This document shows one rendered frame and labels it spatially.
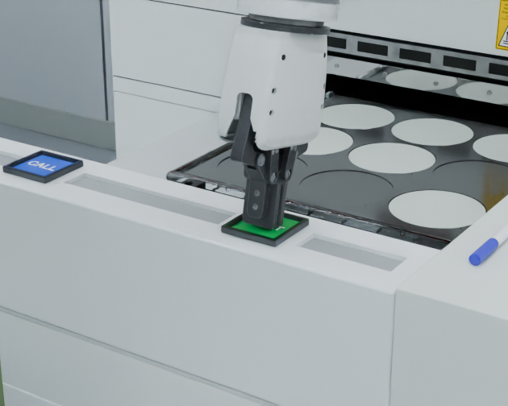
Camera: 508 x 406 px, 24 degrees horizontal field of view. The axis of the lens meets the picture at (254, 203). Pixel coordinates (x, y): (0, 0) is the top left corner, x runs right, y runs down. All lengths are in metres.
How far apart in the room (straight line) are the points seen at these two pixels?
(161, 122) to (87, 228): 0.76
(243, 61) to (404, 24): 0.63
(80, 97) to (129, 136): 2.15
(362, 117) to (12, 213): 0.53
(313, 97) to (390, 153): 0.39
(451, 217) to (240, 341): 0.30
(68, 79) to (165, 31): 2.28
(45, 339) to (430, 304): 0.44
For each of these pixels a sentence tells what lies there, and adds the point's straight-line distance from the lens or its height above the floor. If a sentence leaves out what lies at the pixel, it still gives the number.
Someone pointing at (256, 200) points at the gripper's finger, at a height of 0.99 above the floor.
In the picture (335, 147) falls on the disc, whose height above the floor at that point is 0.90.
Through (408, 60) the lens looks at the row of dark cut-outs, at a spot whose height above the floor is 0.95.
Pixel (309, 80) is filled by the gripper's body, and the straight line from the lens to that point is 0.99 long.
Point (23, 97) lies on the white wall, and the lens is 4.22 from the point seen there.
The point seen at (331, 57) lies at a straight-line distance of 1.61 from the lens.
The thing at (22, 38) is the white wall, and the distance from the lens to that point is 4.15.
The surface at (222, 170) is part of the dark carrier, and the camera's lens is 1.32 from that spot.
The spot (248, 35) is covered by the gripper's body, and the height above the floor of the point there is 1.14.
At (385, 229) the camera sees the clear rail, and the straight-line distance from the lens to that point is 1.18.
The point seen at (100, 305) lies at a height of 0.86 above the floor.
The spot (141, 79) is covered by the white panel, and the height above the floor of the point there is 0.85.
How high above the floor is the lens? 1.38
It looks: 23 degrees down
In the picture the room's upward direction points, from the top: straight up
